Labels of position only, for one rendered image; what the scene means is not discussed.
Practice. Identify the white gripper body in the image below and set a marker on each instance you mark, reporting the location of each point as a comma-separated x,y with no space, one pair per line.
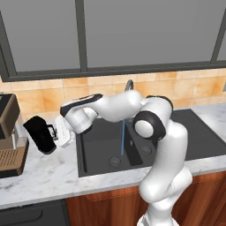
65,132

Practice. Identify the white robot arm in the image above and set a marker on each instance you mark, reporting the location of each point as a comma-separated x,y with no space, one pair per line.
160,182

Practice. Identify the black double sink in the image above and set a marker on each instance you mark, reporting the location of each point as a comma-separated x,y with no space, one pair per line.
101,147

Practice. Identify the blue water stream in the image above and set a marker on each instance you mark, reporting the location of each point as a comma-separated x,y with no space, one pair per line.
122,138

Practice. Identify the grey curved sink faucet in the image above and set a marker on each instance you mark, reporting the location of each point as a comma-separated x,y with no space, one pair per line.
129,84

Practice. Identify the brown and black coffee machine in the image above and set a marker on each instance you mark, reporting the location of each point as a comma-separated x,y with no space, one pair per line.
10,138

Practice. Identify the black dishwasher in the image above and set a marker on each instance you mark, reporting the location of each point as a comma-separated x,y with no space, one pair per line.
32,213

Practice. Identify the wooden cupboard run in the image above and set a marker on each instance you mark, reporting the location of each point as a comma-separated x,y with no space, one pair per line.
111,209

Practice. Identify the dark grey framed window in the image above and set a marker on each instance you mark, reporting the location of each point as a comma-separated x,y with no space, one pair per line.
82,35

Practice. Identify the grey wall outlet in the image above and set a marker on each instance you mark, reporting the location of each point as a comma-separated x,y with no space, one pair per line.
224,86

